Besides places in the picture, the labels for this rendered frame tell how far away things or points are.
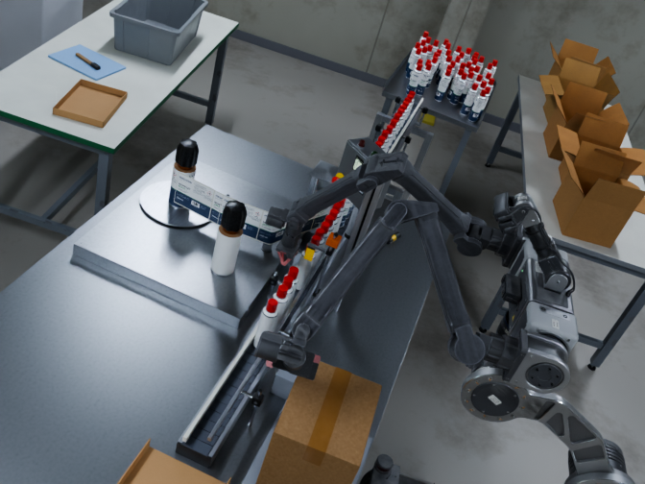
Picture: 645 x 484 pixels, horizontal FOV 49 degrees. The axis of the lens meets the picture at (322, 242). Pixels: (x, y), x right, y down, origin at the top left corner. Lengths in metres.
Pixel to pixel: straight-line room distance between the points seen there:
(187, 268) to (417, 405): 1.54
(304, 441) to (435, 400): 1.91
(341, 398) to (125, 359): 0.74
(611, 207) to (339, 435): 2.29
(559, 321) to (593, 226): 1.98
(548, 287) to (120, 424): 1.28
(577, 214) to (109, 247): 2.31
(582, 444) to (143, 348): 1.41
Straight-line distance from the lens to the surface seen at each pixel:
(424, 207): 1.80
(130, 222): 2.81
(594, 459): 2.41
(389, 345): 2.65
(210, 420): 2.19
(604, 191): 3.76
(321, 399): 2.00
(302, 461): 1.94
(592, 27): 6.53
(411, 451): 3.48
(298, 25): 6.67
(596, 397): 4.31
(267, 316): 2.29
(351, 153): 2.42
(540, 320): 1.90
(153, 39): 4.16
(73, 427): 2.20
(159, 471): 2.12
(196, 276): 2.61
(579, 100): 4.85
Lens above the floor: 2.60
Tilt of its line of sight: 36 degrees down
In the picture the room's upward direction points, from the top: 18 degrees clockwise
